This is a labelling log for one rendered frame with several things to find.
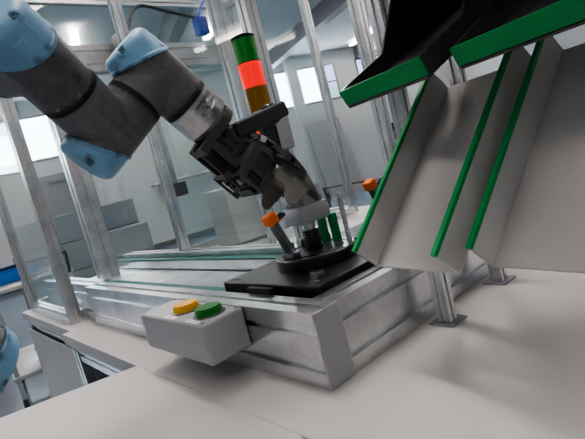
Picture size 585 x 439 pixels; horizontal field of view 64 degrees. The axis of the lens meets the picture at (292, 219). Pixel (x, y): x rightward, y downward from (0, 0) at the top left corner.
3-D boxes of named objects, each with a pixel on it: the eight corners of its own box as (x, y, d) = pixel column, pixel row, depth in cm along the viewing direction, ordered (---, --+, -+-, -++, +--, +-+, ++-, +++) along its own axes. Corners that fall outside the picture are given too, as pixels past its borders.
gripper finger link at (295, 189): (306, 223, 76) (260, 191, 72) (319, 193, 78) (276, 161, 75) (316, 219, 73) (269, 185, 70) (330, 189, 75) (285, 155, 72)
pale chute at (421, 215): (461, 274, 48) (433, 254, 46) (376, 266, 59) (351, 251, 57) (535, 59, 55) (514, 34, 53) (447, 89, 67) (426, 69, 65)
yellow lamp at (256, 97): (258, 109, 95) (252, 85, 95) (245, 115, 99) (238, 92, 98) (277, 106, 98) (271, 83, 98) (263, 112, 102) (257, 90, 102)
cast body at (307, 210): (303, 226, 75) (292, 183, 75) (285, 227, 79) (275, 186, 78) (338, 212, 81) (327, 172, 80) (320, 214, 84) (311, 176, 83)
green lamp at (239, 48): (245, 60, 94) (239, 35, 93) (232, 68, 98) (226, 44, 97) (265, 58, 97) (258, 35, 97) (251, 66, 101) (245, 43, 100)
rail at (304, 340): (332, 391, 57) (311, 307, 56) (96, 322, 125) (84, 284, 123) (361, 370, 60) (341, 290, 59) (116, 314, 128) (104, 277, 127)
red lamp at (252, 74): (252, 84, 95) (246, 60, 94) (238, 91, 98) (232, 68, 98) (271, 83, 98) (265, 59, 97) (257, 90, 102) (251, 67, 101)
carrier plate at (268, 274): (320, 300, 63) (317, 286, 63) (225, 293, 82) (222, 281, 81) (419, 247, 79) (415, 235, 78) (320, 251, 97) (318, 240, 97)
